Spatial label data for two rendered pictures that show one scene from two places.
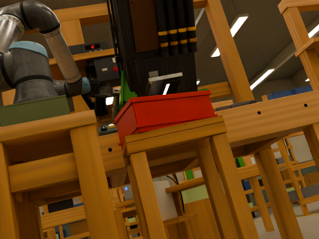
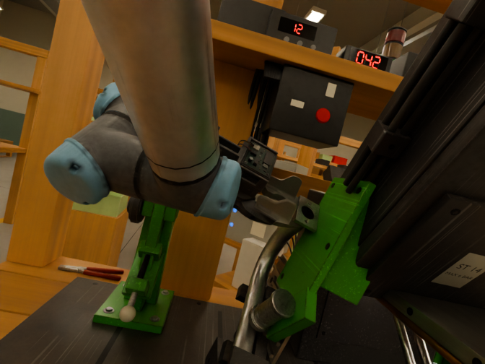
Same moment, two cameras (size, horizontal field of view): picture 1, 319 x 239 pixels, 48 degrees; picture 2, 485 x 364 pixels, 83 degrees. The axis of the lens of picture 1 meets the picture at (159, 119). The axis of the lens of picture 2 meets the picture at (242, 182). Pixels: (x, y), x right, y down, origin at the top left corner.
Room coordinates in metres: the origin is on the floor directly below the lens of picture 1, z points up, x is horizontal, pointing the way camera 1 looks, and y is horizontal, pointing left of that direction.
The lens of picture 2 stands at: (1.26, 0.25, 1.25)
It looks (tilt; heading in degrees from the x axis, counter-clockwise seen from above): 3 degrees down; 6
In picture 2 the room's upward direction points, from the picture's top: 14 degrees clockwise
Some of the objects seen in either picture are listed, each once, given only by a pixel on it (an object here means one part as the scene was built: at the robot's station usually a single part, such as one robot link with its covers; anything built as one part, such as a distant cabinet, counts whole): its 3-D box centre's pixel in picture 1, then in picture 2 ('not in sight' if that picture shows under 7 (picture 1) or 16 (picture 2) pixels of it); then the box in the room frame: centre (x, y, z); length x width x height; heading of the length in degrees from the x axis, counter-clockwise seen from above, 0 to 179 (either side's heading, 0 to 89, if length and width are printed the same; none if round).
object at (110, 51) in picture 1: (124, 59); (345, 89); (2.04, 0.11, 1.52); 0.90 x 0.25 x 0.04; 102
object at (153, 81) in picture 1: (160, 94); (434, 308); (1.70, -0.04, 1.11); 0.39 x 0.16 x 0.03; 12
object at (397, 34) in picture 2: not in sight; (395, 38); (2.10, 0.00, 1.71); 0.05 x 0.05 x 0.04
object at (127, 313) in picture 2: not in sight; (131, 302); (1.74, 0.44, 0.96); 0.06 x 0.03 x 0.06; 12
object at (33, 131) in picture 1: (44, 142); not in sight; (1.04, 0.36, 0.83); 0.32 x 0.32 x 0.04; 13
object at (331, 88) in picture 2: (110, 72); (304, 110); (1.97, 0.21, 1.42); 0.17 x 0.12 x 0.15; 102
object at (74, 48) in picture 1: (75, 52); (250, 23); (1.94, 0.39, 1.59); 0.15 x 0.07 x 0.07; 102
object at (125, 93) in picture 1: (127, 92); (338, 243); (1.71, 0.12, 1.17); 0.13 x 0.12 x 0.20; 102
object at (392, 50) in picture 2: not in sight; (390, 54); (2.10, 0.00, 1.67); 0.05 x 0.05 x 0.05
